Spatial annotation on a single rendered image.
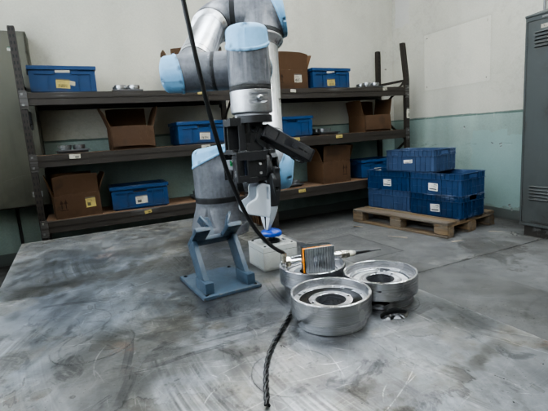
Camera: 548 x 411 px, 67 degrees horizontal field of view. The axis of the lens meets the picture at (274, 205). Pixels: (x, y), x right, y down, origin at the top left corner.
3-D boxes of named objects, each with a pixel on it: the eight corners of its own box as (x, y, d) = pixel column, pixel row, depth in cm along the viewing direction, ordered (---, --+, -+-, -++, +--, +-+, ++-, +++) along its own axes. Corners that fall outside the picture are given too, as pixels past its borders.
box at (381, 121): (395, 130, 501) (394, 98, 495) (362, 132, 485) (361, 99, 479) (375, 130, 538) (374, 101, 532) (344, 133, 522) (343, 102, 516)
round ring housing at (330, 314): (342, 348, 48) (341, 314, 47) (276, 324, 55) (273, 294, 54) (386, 315, 55) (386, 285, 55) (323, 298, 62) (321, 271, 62)
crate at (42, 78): (94, 97, 393) (90, 72, 389) (99, 92, 360) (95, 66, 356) (30, 98, 368) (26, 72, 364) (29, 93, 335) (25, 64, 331)
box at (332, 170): (357, 180, 487) (355, 143, 480) (319, 185, 465) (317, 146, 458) (336, 178, 525) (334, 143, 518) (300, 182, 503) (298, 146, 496)
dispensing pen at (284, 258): (376, 258, 70) (279, 273, 66) (375, 234, 69) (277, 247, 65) (382, 262, 68) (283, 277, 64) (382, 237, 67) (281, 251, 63)
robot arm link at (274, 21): (242, 196, 113) (234, 11, 121) (297, 192, 112) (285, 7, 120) (236, 187, 101) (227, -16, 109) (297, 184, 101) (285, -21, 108)
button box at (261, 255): (298, 264, 79) (297, 239, 78) (264, 271, 76) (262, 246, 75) (279, 254, 86) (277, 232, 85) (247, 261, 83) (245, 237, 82)
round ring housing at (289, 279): (295, 274, 74) (294, 251, 73) (354, 279, 69) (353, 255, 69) (269, 296, 65) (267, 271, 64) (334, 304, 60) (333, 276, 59)
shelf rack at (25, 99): (254, 238, 431) (239, 34, 397) (46, 276, 350) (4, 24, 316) (235, 228, 482) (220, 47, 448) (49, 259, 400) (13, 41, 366)
